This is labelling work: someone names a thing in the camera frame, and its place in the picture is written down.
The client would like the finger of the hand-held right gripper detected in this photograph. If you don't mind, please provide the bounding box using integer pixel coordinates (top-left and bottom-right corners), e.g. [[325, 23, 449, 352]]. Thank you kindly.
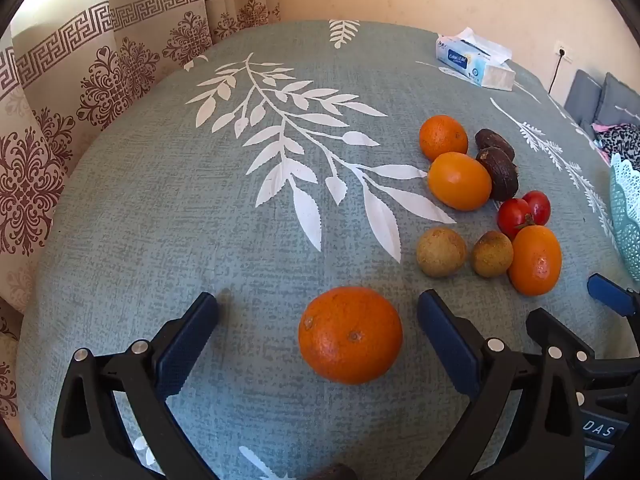
[[587, 273, 640, 319], [526, 307, 599, 362]]

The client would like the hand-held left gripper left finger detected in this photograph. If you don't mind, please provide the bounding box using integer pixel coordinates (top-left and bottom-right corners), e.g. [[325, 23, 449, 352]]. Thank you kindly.
[[50, 291, 221, 480]]

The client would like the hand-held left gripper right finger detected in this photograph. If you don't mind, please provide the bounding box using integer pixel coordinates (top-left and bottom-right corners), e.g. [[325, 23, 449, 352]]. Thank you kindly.
[[418, 288, 587, 480]]

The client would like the smooth oval orange fruit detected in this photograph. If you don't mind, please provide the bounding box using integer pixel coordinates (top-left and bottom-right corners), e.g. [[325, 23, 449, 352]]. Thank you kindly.
[[427, 152, 493, 212], [507, 225, 563, 297]]

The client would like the teal lace plastic basket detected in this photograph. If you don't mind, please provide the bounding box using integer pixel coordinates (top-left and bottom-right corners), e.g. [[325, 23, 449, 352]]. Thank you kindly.
[[609, 153, 640, 282]]

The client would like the large round orange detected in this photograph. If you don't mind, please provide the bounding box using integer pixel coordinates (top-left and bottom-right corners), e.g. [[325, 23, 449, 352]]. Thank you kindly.
[[298, 286, 404, 386]]

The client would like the red cherry tomato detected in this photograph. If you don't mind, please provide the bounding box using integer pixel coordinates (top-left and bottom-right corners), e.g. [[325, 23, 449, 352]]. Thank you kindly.
[[522, 190, 552, 226], [497, 198, 533, 240]]

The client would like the tan longan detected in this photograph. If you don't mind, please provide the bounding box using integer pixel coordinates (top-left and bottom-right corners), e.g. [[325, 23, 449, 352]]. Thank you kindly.
[[416, 227, 468, 279], [472, 231, 515, 279]]

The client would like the grey-green leaf print bedspread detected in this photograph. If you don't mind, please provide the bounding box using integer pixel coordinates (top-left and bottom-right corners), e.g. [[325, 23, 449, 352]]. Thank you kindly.
[[15, 20, 640, 480]]

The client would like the leopard print cloth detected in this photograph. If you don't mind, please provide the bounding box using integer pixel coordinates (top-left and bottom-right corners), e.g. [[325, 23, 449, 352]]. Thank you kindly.
[[592, 122, 640, 170]]

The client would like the dark brown round fruit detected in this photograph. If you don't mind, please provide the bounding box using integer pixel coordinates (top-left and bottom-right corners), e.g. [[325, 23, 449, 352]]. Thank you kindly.
[[474, 128, 516, 162], [476, 147, 520, 202]]

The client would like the grey pillow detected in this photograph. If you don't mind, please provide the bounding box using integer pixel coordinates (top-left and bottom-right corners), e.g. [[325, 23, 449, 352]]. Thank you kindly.
[[565, 69, 604, 124], [595, 72, 640, 129]]

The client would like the small round mandarin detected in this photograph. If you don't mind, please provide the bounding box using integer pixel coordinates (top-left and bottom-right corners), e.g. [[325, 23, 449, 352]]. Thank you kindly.
[[419, 115, 469, 162]]

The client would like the blue and white tissue box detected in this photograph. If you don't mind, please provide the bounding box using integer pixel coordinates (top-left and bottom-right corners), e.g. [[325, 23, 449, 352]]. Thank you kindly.
[[434, 26, 516, 92]]

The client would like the beige patterned curtain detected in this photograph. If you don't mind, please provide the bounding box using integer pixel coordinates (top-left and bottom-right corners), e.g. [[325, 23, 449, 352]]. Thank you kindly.
[[0, 0, 282, 426]]

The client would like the black power cable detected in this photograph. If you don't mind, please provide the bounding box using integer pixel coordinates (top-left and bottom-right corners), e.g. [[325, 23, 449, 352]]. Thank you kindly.
[[547, 55, 564, 96]]

